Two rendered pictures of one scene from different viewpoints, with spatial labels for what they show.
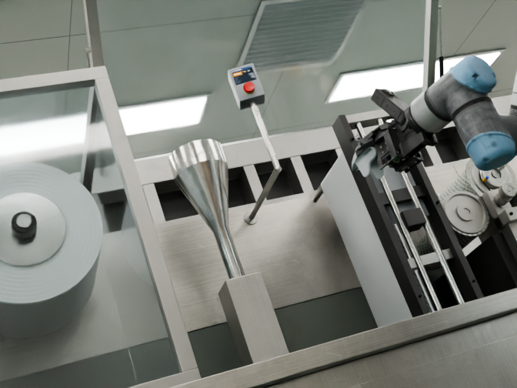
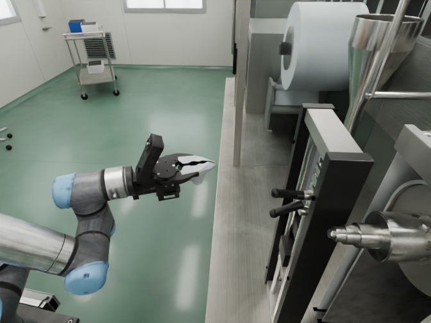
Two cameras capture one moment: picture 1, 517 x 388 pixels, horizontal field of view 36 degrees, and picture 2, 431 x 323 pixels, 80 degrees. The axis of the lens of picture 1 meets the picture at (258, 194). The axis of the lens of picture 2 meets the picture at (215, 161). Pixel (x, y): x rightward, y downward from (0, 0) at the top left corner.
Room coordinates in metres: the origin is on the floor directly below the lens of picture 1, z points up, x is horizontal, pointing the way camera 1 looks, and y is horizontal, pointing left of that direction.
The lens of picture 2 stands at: (1.75, -0.66, 1.61)
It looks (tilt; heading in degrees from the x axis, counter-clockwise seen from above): 36 degrees down; 116
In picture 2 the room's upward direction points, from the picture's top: straight up
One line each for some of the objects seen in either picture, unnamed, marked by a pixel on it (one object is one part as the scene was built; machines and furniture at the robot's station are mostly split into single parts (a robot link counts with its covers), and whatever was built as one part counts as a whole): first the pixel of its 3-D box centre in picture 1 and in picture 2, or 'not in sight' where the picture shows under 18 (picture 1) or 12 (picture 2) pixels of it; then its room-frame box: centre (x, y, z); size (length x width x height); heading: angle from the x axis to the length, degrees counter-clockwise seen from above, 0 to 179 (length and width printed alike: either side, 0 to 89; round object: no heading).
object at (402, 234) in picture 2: not in sight; (399, 237); (1.87, -0.37, 1.34); 0.06 x 0.06 x 0.06; 23
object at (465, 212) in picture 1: (444, 232); not in sight; (2.06, -0.43, 1.18); 0.26 x 0.12 x 0.12; 23
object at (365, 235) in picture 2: not in sight; (352, 234); (1.82, -0.39, 1.34); 0.06 x 0.03 x 0.03; 23
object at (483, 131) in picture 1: (490, 135); (95, 223); (1.30, -0.42, 1.12); 0.11 x 0.08 x 0.11; 131
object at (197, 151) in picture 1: (198, 163); (383, 31); (1.81, 0.12, 1.50); 0.14 x 0.14 x 0.06
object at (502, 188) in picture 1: (507, 191); not in sight; (1.91, -0.59, 1.18); 0.04 x 0.02 x 0.04; 113
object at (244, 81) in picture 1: (246, 85); not in sight; (1.81, -0.07, 1.66); 0.07 x 0.07 x 0.10; 8
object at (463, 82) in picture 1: (461, 88); (83, 189); (1.29, -0.41, 1.21); 0.11 x 0.08 x 0.09; 41
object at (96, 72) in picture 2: not in sight; (92, 58); (-1.91, 2.31, 0.51); 0.91 x 0.58 x 1.02; 137
